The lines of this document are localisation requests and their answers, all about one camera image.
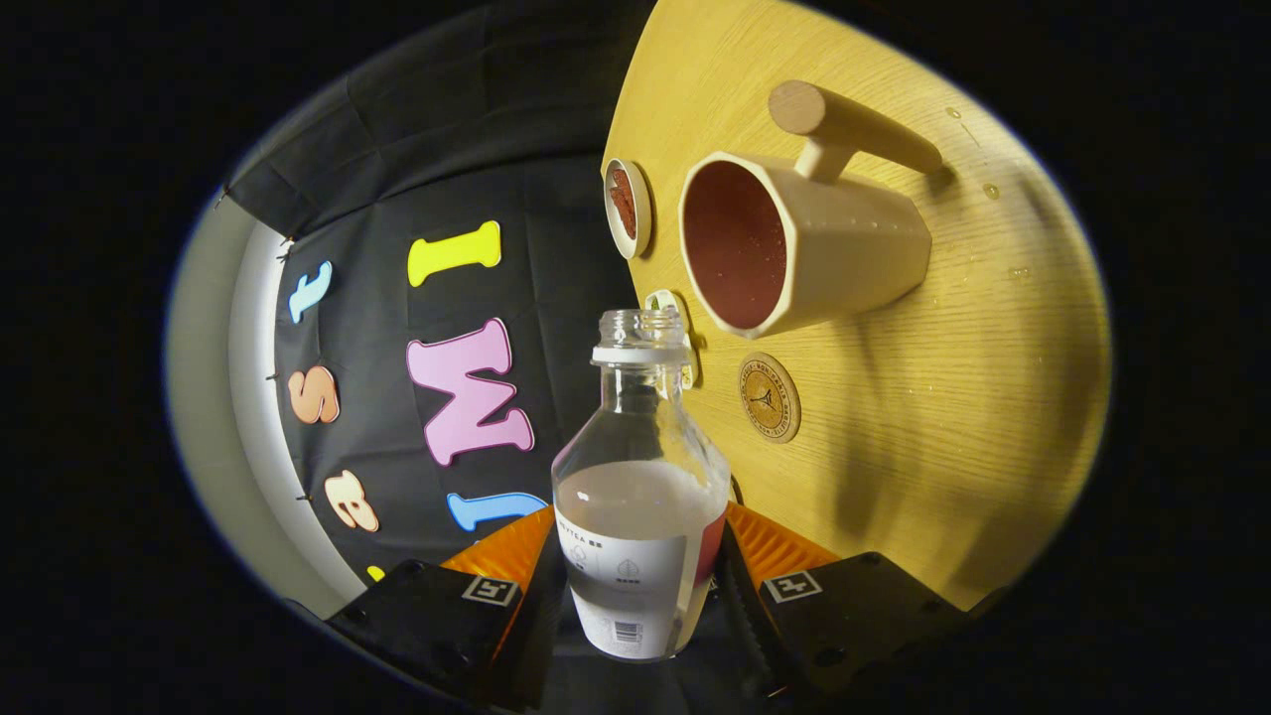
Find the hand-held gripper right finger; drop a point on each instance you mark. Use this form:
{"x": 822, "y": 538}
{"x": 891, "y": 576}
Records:
{"x": 740, "y": 616}

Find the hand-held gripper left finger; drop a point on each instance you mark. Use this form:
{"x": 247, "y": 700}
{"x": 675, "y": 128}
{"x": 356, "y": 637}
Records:
{"x": 536, "y": 626}

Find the clear juice bottle white label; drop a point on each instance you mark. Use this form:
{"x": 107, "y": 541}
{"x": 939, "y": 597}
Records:
{"x": 635, "y": 516}

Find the round brown cork coaster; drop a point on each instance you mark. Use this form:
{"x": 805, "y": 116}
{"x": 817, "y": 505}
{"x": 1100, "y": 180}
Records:
{"x": 770, "y": 397}

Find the small white dish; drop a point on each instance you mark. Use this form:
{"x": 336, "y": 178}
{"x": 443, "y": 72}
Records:
{"x": 693, "y": 367}

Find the wooden table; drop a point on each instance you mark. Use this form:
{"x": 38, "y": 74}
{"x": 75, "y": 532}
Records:
{"x": 943, "y": 397}

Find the black backdrop cloth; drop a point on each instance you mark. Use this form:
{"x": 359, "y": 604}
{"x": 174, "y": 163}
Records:
{"x": 377, "y": 328}

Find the red sausage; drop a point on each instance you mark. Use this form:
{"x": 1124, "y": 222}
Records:
{"x": 620, "y": 187}
{"x": 627, "y": 220}

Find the white plate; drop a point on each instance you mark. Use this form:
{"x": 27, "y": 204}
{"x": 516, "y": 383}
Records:
{"x": 642, "y": 209}

